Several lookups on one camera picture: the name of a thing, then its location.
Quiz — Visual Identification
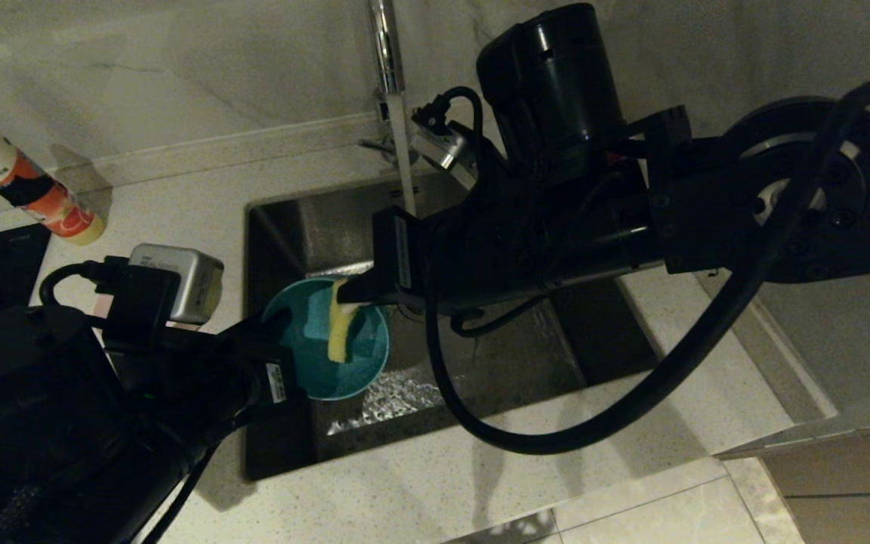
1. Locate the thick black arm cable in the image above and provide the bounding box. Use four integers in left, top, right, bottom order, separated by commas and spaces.
424, 82, 870, 456

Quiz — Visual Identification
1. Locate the chrome faucet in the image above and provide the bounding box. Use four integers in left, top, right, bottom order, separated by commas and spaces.
359, 0, 421, 163

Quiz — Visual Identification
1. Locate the blue plastic bowl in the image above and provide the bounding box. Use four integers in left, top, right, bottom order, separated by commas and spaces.
261, 277, 391, 401

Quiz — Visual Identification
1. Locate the green yellow sponge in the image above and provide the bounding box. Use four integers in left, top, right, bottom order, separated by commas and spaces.
327, 280, 368, 364

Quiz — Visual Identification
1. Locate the orange white dish soap bottle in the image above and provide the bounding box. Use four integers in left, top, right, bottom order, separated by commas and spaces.
0, 104, 107, 246

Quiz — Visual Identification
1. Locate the stainless steel sink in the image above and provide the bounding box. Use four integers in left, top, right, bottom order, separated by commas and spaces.
242, 170, 664, 481

